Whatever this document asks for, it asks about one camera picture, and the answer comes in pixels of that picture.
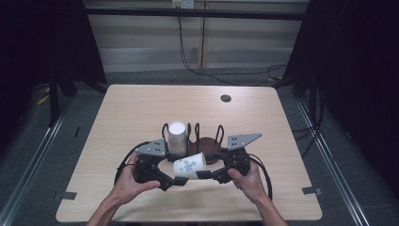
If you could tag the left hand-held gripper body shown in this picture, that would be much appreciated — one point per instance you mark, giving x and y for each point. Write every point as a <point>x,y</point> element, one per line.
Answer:
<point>149,169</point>

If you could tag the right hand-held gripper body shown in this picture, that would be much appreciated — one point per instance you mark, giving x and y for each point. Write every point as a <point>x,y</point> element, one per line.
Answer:
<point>238,160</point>

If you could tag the floral print paper cup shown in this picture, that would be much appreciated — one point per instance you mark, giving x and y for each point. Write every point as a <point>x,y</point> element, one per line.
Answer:
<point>189,166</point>

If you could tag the person's left hand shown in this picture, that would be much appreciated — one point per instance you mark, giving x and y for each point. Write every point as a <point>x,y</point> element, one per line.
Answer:
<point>130,185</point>

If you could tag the person's right hand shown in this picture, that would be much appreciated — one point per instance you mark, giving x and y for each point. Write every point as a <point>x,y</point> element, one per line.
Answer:
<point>252,185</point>

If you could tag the round table grommet hole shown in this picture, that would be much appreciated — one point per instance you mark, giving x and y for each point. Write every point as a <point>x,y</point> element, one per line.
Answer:
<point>226,98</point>

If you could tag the grey tape strip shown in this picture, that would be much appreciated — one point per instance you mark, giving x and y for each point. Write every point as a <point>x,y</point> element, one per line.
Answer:
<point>311,190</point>
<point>66,196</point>

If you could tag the small black tape strip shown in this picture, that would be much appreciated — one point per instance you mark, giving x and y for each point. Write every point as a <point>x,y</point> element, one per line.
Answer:
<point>77,132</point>

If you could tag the dark metal stand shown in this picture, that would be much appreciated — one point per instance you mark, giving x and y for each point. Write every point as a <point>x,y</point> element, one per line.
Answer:
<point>54,103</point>

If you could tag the yellow floor object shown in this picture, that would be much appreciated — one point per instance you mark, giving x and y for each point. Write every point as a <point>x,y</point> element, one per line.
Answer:
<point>42,100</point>

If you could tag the black horizontal bar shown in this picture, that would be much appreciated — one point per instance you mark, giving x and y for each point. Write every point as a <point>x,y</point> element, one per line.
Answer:
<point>188,13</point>

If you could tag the black curtain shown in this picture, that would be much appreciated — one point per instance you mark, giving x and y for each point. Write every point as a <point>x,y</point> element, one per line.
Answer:
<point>37,47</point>
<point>360,78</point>

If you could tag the metal floor rail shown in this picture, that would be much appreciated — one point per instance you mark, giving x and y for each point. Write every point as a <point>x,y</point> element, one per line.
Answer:
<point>34,163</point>
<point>332,163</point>

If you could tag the white wall socket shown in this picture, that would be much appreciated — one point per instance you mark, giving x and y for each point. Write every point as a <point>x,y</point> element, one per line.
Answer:
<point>183,3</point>

